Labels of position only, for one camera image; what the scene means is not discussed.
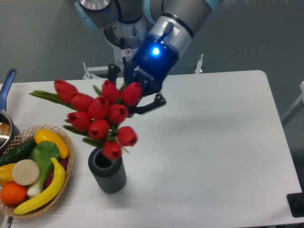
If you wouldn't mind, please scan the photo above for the blue handled saucepan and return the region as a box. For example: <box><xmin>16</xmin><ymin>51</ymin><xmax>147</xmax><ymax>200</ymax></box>
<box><xmin>0</xmin><ymin>68</ymin><xmax>19</xmax><ymax>156</ymax></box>

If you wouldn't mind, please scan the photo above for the yellow bell pepper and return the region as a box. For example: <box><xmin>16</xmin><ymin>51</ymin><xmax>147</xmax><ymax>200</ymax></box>
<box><xmin>0</xmin><ymin>163</ymin><xmax>16</xmax><ymax>186</ymax></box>

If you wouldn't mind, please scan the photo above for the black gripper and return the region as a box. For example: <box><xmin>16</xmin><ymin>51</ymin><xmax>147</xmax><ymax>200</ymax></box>
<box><xmin>108</xmin><ymin>35</ymin><xmax>179</xmax><ymax>118</ymax></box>

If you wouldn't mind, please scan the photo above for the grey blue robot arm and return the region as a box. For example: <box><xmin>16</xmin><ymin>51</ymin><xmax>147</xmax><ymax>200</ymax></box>
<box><xmin>75</xmin><ymin>0</ymin><xmax>218</xmax><ymax>115</ymax></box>

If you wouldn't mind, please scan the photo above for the red tulip bouquet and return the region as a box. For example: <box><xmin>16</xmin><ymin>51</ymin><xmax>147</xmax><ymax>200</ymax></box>
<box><xmin>30</xmin><ymin>79</ymin><xmax>142</xmax><ymax>161</ymax></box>

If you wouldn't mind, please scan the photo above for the green bok choy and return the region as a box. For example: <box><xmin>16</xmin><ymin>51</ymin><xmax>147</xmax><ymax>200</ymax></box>
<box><xmin>27</xmin><ymin>141</ymin><xmax>60</xmax><ymax>198</ymax></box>

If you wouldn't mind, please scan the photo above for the orange fruit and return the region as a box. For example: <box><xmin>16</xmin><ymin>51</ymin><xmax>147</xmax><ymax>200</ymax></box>
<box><xmin>0</xmin><ymin>182</ymin><xmax>27</xmax><ymax>205</ymax></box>

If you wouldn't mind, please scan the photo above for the white frame at right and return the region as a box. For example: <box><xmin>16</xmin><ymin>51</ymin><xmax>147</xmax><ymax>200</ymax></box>
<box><xmin>281</xmin><ymin>81</ymin><xmax>304</xmax><ymax>127</ymax></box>

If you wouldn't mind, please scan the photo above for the dark red fruit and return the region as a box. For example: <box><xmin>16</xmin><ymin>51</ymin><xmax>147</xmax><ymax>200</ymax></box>
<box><xmin>44</xmin><ymin>158</ymin><xmax>68</xmax><ymax>189</ymax></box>

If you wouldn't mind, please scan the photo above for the beige round disc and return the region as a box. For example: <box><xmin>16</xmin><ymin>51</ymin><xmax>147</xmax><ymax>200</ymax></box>
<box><xmin>12</xmin><ymin>159</ymin><xmax>40</xmax><ymax>186</ymax></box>

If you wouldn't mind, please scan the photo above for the green cucumber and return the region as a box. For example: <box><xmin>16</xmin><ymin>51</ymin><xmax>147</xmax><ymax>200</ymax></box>
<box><xmin>0</xmin><ymin>138</ymin><xmax>37</xmax><ymax>166</ymax></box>

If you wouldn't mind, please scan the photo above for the yellow squash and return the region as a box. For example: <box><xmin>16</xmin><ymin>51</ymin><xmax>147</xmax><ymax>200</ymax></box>
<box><xmin>34</xmin><ymin>129</ymin><xmax>69</xmax><ymax>159</ymax></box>

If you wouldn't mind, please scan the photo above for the black device at edge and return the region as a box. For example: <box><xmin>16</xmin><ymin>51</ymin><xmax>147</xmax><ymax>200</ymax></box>
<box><xmin>286</xmin><ymin>192</ymin><xmax>304</xmax><ymax>218</ymax></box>

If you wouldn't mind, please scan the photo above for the woven wicker basket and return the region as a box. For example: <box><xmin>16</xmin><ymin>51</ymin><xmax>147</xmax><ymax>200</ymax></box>
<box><xmin>0</xmin><ymin>124</ymin><xmax>74</xmax><ymax>219</ymax></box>

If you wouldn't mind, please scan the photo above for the dark grey ribbed vase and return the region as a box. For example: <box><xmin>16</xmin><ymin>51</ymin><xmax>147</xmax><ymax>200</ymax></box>
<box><xmin>88</xmin><ymin>148</ymin><xmax>126</xmax><ymax>194</ymax></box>

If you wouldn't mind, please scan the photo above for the yellow banana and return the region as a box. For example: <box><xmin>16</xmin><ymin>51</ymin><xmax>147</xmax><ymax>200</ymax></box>
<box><xmin>13</xmin><ymin>157</ymin><xmax>66</xmax><ymax>215</ymax></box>

